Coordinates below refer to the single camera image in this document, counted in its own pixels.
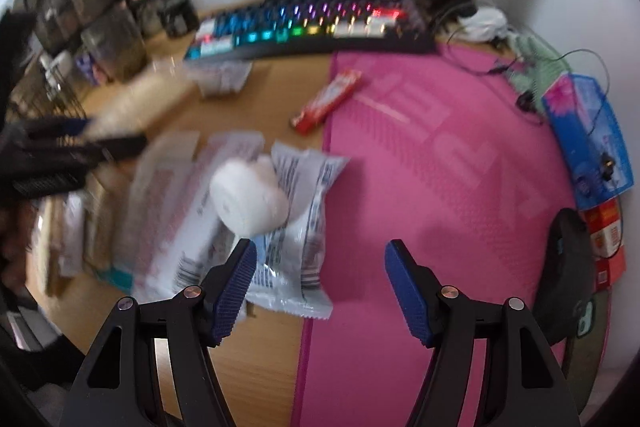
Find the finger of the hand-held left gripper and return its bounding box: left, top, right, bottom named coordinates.
left=27, top=134, right=147, bottom=170
left=22, top=116, right=97, bottom=142

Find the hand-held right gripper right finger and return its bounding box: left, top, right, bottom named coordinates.
left=384, top=239, right=583, bottom=427

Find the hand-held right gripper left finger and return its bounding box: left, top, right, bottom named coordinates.
left=60, top=238, right=258, bottom=427

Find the black wire basket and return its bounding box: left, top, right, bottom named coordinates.
left=0, top=7, right=93, bottom=132

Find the beige snack bag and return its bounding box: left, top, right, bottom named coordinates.
left=92, top=69, right=193, bottom=142

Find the white blue-print snack packet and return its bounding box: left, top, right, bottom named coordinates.
left=242, top=142, right=351, bottom=321

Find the flat white box teal edge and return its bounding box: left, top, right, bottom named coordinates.
left=92, top=131, right=201, bottom=293

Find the blue luncheon meat can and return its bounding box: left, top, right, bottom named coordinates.
left=75, top=53, right=101, bottom=84

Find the pink and white packet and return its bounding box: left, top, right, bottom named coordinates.
left=112, top=131, right=266, bottom=305

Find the clear plastic jar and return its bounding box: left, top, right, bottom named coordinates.
left=81, top=3, right=147, bottom=82

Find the white tissue roll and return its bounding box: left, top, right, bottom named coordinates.
left=209, top=157, right=291, bottom=239

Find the pink desk mat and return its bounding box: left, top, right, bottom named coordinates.
left=289, top=44, right=608, bottom=427

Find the clear plastic tray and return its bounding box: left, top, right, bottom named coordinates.
left=187, top=57, right=254, bottom=98

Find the black computer mouse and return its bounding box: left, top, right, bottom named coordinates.
left=534, top=207, right=601, bottom=344

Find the red and orange box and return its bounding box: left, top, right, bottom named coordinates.
left=581, top=199, right=627, bottom=289

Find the red snack bar packet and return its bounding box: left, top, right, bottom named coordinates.
left=290, top=69, right=366, bottom=136

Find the blue flower-print packet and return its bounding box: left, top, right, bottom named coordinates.
left=541, top=74, right=632, bottom=211

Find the backlit black keyboard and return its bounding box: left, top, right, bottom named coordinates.
left=184, top=0, right=438, bottom=62

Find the green cloth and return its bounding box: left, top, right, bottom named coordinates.
left=507, top=34, right=573, bottom=110

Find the white plastic bag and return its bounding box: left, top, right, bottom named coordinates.
left=459, top=7, right=509, bottom=42

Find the thin black cable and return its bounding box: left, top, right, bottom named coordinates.
left=446, top=27, right=618, bottom=180

